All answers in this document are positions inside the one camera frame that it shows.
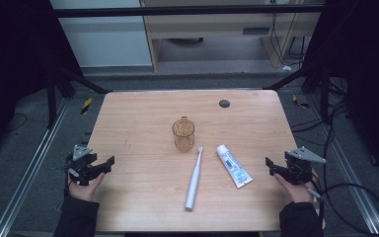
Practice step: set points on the yellow black floor tape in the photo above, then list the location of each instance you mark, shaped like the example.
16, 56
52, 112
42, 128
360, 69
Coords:
300, 102
86, 106

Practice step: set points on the white electric toothbrush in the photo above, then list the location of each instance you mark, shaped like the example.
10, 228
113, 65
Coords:
194, 179

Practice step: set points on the black curtain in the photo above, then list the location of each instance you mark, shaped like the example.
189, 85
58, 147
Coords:
10, 65
371, 82

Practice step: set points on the white blue toothpaste tube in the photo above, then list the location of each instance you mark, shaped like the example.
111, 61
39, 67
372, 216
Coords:
233, 166

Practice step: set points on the person's left hand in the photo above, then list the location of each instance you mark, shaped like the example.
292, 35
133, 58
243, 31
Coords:
85, 191

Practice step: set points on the black horizontal frame bar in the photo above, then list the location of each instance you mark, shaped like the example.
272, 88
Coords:
177, 11

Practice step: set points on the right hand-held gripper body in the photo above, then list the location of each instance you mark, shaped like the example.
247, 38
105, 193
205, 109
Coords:
301, 164

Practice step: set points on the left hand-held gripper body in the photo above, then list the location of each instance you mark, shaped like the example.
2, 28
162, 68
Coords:
80, 161

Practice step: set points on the black stand leg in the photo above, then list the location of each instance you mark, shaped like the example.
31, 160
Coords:
51, 98
324, 95

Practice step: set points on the amber transparent cup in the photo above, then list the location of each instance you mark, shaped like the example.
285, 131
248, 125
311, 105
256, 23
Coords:
183, 135

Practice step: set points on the metal floor rail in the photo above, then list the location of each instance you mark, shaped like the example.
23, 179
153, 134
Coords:
29, 171
352, 184

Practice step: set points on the white cabinet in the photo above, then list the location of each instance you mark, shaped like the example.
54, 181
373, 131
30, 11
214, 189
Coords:
105, 42

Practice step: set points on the person's right hand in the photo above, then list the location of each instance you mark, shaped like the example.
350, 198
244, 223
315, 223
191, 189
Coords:
296, 191

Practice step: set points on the small white floor object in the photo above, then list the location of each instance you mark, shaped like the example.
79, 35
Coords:
287, 68

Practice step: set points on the dark round table grommet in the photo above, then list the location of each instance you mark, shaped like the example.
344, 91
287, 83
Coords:
224, 103

